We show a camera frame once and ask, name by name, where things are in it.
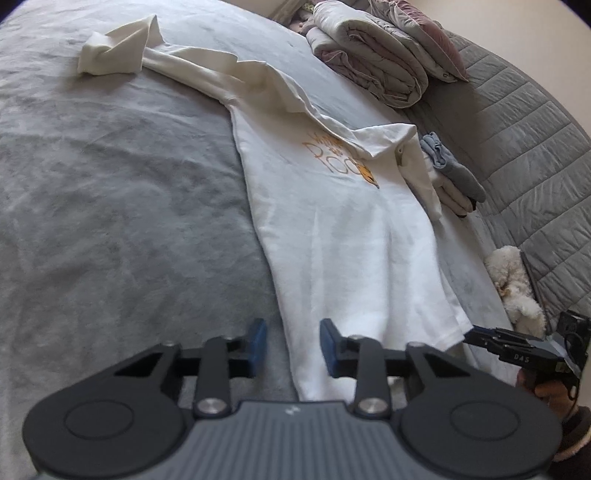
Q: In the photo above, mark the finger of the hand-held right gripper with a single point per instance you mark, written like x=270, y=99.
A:
x=496, y=333
x=489, y=347

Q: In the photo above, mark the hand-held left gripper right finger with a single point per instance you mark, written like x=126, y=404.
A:
x=328, y=345

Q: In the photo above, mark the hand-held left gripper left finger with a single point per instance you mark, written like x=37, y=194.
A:
x=256, y=345

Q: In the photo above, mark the white printed sweatshirt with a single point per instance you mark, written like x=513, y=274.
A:
x=341, y=221

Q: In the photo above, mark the person's right forearm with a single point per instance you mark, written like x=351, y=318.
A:
x=575, y=436

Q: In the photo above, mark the person's right hand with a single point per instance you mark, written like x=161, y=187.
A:
x=551, y=397

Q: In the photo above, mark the white plush toy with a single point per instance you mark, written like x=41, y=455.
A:
x=515, y=288

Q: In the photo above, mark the folded cream garment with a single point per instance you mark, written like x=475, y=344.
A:
x=455, y=198

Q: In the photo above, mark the folded grey-blue garment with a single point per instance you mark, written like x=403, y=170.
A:
x=450, y=164

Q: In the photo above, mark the grey quilted headboard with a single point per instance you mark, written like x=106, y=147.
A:
x=521, y=152

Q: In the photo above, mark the bed with grey sheet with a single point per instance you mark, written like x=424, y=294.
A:
x=120, y=194

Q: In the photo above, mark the folded grey pink quilt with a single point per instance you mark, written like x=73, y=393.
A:
x=369, y=55

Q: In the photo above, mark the pink pillow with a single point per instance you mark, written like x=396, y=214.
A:
x=427, y=32

